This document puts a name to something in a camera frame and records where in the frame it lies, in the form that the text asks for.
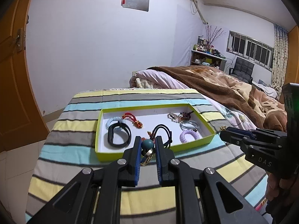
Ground black hair tie pink bead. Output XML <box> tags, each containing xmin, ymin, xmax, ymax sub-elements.
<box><xmin>152</xmin><ymin>124</ymin><xmax>173</xmax><ymax>149</ymax></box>

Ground teal ball gold earring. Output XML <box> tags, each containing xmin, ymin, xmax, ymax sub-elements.
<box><xmin>140</xmin><ymin>139</ymin><xmax>155</xmax><ymax>166</ymax></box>

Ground red knot ornament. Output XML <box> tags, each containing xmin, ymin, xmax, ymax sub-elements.
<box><xmin>147</xmin><ymin>130</ymin><xmax>156</xmax><ymax>142</ymax></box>
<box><xmin>122</xmin><ymin>112</ymin><xmax>143</xmax><ymax>129</ymax></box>

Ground purple spiral hair tie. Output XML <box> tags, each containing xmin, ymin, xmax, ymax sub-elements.
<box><xmin>179</xmin><ymin>131</ymin><xmax>200</xmax><ymax>144</ymax></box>

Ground black wristband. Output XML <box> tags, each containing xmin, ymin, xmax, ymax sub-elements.
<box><xmin>107</xmin><ymin>121</ymin><xmax>132</xmax><ymax>148</ymax></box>

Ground grey-blue hair tie with beads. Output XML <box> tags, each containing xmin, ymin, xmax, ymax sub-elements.
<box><xmin>179</xmin><ymin>120</ymin><xmax>200</xmax><ymax>132</ymax></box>

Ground pink beaded bracelet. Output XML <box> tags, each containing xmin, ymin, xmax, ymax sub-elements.
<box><xmin>167</xmin><ymin>112</ymin><xmax>181</xmax><ymax>122</ymax></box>

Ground person's right hand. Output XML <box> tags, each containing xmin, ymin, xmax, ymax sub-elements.
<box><xmin>266</xmin><ymin>173</ymin><xmax>281</xmax><ymax>201</ymax></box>

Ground brown plush blanket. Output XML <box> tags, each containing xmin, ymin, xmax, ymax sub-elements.
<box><xmin>151</xmin><ymin>66</ymin><xmax>287</xmax><ymax>132</ymax></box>

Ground green shallow box lid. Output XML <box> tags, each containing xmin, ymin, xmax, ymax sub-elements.
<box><xmin>95</xmin><ymin>103</ymin><xmax>215</xmax><ymax>162</ymax></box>

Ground dark beaded hair clip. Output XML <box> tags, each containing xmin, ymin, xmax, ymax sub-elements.
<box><xmin>179</xmin><ymin>111</ymin><xmax>194</xmax><ymax>121</ymax></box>

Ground striped bed sheet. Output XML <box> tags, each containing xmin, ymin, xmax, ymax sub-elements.
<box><xmin>25</xmin><ymin>89</ymin><xmax>267</xmax><ymax>223</ymax></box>

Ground black office chair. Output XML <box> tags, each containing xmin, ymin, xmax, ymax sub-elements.
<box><xmin>229</xmin><ymin>57</ymin><xmax>254</xmax><ymax>84</ymax></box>

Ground patterned window curtain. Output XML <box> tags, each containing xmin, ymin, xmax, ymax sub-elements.
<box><xmin>271</xmin><ymin>24</ymin><xmax>288</xmax><ymax>96</ymax></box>

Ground barred window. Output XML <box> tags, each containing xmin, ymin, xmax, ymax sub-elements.
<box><xmin>226</xmin><ymin>31</ymin><xmax>274</xmax><ymax>71</ymax></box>

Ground cluttered shelf desk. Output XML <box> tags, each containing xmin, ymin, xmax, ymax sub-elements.
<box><xmin>190</xmin><ymin>36</ymin><xmax>227</xmax><ymax>71</ymax></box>

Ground purple blossom branches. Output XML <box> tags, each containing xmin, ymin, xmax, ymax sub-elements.
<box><xmin>205</xmin><ymin>25</ymin><xmax>226</xmax><ymax>49</ymax></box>

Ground orange wooden door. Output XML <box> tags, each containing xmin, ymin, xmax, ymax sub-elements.
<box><xmin>1</xmin><ymin>0</ymin><xmax>49</xmax><ymax>152</ymax></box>

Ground white air conditioner pipe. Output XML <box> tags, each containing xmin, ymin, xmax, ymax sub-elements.
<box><xmin>192</xmin><ymin>0</ymin><xmax>208</xmax><ymax>25</ymax></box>

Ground light blue spiral hair tie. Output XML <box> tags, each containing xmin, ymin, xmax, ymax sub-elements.
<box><xmin>106</xmin><ymin>116</ymin><xmax>124</xmax><ymax>131</ymax></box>

